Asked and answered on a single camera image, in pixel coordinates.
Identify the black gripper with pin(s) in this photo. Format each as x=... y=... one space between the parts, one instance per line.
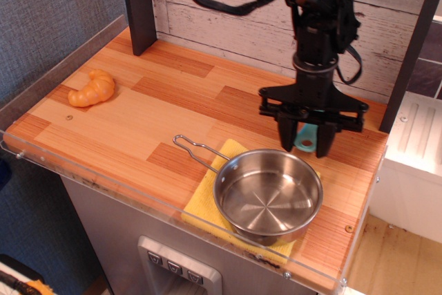
x=312 y=99

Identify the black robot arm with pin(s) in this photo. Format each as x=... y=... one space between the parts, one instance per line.
x=323 y=30

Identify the yellow cloth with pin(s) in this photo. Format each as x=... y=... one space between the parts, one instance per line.
x=200 y=212

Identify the silver dispenser panel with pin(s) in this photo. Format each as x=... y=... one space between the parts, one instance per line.
x=169 y=271

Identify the dark post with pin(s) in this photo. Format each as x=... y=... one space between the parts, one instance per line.
x=419 y=34
x=141 y=22

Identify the dark right post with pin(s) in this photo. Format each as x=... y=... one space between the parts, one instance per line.
x=419 y=34

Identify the stainless steel pan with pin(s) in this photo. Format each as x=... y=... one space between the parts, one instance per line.
x=266 y=195

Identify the dark left post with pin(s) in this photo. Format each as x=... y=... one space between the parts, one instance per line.
x=141 y=22

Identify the grey toy fridge cabinet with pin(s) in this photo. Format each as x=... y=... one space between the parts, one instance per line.
x=114 y=227

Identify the orange toy croissant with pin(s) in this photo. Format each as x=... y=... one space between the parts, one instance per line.
x=100 y=88

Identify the orange plush toy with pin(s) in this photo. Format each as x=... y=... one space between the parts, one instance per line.
x=42 y=288

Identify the clear acrylic guard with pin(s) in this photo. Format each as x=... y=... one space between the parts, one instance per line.
x=148 y=171

